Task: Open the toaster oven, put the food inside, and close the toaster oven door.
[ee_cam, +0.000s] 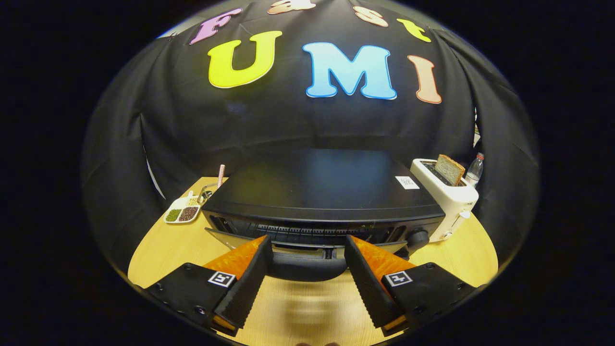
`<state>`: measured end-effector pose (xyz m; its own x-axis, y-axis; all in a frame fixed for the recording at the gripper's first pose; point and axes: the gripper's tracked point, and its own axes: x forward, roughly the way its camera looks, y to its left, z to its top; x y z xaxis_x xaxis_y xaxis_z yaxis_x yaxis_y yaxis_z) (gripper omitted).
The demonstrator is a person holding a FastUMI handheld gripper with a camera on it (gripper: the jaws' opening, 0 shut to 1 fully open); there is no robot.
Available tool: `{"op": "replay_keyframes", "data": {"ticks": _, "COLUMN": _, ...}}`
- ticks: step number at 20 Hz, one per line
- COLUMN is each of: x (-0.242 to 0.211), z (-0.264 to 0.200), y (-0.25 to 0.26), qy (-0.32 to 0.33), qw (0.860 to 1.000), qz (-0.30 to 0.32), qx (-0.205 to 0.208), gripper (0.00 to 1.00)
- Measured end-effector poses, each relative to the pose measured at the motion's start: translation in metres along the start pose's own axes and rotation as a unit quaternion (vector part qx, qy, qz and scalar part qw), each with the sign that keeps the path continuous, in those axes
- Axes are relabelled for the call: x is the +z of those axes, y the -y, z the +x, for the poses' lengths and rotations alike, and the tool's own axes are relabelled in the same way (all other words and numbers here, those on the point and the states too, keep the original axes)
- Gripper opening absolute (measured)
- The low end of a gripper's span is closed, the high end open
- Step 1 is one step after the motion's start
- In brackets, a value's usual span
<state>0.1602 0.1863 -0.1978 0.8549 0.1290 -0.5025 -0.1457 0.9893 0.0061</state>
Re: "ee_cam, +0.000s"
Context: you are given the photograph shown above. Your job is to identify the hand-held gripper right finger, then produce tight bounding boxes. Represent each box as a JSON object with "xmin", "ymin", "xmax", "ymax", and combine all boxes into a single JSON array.
[{"xmin": 344, "ymin": 235, "xmax": 477, "ymax": 337}]

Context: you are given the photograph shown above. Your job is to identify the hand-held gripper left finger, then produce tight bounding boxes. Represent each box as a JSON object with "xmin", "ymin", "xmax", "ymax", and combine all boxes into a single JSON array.
[{"xmin": 144, "ymin": 235, "xmax": 274, "ymax": 337}]

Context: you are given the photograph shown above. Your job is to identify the black toaster oven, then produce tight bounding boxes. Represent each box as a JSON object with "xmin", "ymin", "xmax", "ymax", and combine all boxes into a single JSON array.
[{"xmin": 201, "ymin": 148, "xmax": 445, "ymax": 283}]

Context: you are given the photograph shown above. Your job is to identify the white bread toaster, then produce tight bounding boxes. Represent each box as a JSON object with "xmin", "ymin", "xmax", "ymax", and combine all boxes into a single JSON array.
[{"xmin": 410, "ymin": 159, "xmax": 480, "ymax": 243}]

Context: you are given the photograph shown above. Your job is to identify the white divided dish with beans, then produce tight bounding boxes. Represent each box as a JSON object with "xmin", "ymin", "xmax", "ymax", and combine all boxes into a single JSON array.
[{"xmin": 163, "ymin": 191, "xmax": 202, "ymax": 225}]

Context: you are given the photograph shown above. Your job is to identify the small metal kitchen utensil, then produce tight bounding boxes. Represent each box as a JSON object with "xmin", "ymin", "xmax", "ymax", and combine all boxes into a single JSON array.
[{"xmin": 197, "ymin": 183, "xmax": 226, "ymax": 205}]

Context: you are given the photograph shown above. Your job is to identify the brown bread slice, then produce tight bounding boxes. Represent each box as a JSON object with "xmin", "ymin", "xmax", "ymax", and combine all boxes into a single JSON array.
[{"xmin": 435, "ymin": 154, "xmax": 466, "ymax": 185}]

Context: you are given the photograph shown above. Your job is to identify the clear water bottle red label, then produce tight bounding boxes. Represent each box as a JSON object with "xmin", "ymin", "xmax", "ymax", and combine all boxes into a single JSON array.
[{"xmin": 465, "ymin": 152, "xmax": 485, "ymax": 188}]

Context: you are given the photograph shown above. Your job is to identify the black backdrop cloth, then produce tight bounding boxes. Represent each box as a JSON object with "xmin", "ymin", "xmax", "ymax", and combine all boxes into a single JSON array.
[{"xmin": 81, "ymin": 0, "xmax": 541, "ymax": 274}]

